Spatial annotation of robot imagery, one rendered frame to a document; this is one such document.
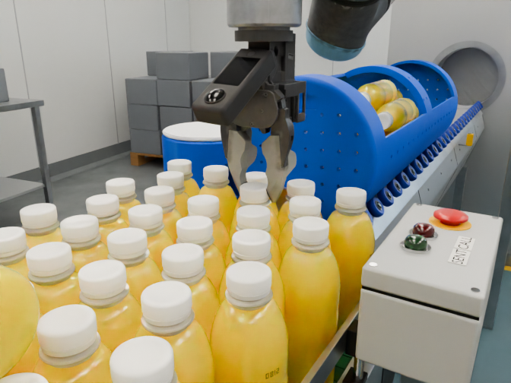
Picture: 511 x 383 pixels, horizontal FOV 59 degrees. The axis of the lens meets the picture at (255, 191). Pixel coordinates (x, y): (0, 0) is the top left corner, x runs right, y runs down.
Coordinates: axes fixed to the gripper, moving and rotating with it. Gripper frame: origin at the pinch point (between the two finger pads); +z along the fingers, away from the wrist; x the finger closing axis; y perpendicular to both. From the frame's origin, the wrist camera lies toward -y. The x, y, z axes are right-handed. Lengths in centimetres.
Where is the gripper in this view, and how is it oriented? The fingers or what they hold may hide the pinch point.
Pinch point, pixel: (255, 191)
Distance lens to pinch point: 59.3
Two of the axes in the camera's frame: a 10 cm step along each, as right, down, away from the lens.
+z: 0.0, 9.5, 3.2
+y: 5.2, -2.7, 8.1
